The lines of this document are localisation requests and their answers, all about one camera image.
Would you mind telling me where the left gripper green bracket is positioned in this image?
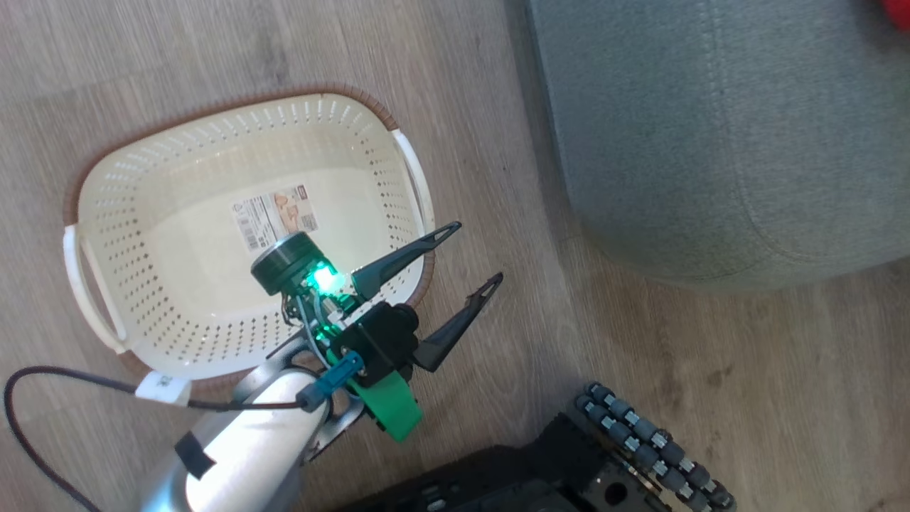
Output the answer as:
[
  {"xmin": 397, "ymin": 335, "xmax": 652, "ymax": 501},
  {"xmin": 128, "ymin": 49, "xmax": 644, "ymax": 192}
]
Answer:
[{"xmin": 250, "ymin": 221, "xmax": 505, "ymax": 442}]

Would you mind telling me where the printed basket label sticker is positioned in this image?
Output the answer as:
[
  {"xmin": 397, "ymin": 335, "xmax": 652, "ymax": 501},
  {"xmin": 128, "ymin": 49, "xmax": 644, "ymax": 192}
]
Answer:
[{"xmin": 230, "ymin": 184, "xmax": 319, "ymax": 255}]

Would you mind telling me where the cream perforated laundry basket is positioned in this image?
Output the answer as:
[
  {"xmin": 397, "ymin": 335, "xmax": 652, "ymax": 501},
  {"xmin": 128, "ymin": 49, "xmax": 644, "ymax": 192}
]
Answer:
[{"xmin": 62, "ymin": 83, "xmax": 437, "ymax": 389}]

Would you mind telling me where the omni wheel with grey rollers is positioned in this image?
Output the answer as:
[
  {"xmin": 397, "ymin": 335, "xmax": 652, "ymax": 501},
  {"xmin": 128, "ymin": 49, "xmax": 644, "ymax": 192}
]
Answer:
[{"xmin": 574, "ymin": 383, "xmax": 737, "ymax": 512}]

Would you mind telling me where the grey fabric sofa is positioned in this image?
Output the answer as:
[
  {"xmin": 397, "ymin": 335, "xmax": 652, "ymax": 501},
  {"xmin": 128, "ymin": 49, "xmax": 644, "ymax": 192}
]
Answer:
[{"xmin": 525, "ymin": 0, "xmax": 910, "ymax": 294}]

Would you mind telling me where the white left cable tag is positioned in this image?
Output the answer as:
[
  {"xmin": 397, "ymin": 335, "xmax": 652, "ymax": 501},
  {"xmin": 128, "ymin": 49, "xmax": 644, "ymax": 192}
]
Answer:
[{"xmin": 134, "ymin": 370, "xmax": 193, "ymax": 408}]

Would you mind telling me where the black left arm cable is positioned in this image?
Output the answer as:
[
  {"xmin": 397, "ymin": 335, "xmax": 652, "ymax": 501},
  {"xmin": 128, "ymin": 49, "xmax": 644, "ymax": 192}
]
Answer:
[{"xmin": 3, "ymin": 352, "xmax": 365, "ymax": 512}]

